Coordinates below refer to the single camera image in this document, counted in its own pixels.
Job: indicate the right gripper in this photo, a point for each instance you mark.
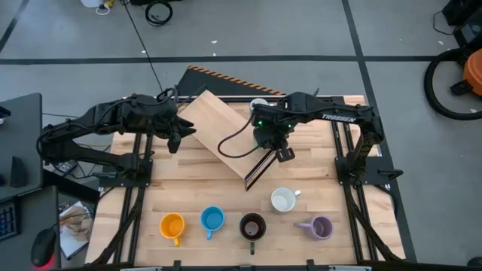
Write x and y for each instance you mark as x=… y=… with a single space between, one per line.
x=268 y=138

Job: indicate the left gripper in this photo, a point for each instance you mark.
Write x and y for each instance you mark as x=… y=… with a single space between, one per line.
x=167 y=118

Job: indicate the teal mug white interior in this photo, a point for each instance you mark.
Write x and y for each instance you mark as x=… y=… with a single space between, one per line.
x=283 y=199

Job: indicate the speckled teal brown mug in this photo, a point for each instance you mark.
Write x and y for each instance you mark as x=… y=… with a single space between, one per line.
x=252 y=227

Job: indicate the light blue faceted mug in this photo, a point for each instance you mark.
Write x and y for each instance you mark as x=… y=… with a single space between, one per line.
x=212 y=220

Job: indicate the yellow mug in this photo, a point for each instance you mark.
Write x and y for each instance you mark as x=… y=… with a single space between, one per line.
x=172 y=226

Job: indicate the purple ribbed mug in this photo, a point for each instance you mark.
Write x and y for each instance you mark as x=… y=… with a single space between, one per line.
x=320 y=227

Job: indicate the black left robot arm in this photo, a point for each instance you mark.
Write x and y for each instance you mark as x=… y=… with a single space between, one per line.
x=109 y=114

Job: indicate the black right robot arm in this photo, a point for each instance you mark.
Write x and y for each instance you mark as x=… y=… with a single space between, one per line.
x=339 y=116

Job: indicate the black ramp hazard stripe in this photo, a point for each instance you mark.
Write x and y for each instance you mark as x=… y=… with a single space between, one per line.
x=203 y=83

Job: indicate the brown paper pile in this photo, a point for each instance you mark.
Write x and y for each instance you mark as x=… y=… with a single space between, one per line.
x=77 y=226

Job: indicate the white bucket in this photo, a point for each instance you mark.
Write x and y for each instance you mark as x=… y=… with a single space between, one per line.
x=90 y=3

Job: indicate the dark grey desk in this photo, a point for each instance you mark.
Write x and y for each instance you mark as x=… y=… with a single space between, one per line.
x=26 y=211

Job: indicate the black computer mouse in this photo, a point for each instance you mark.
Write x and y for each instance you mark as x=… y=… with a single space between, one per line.
x=43 y=248

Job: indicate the black vacuum nozzle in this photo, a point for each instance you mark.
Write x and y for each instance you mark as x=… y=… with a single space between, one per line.
x=461 y=87

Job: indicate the black keyboard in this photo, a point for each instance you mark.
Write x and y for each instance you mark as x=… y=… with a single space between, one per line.
x=7 y=222

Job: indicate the orange shop vacuum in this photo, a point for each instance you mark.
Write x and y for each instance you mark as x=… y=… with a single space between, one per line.
x=475 y=71

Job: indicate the black equipment cases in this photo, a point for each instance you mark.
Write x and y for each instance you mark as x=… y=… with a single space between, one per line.
x=467 y=22

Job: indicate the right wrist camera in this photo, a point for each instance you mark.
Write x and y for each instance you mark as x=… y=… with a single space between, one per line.
x=285 y=155

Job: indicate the wooden shelf black metal frame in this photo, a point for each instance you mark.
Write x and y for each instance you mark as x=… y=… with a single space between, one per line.
x=214 y=120

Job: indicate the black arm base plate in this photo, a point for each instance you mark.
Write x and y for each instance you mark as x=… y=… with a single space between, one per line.
x=113 y=180
x=376 y=173

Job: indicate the black metal table frame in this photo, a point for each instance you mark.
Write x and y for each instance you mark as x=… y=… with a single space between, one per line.
x=263 y=268

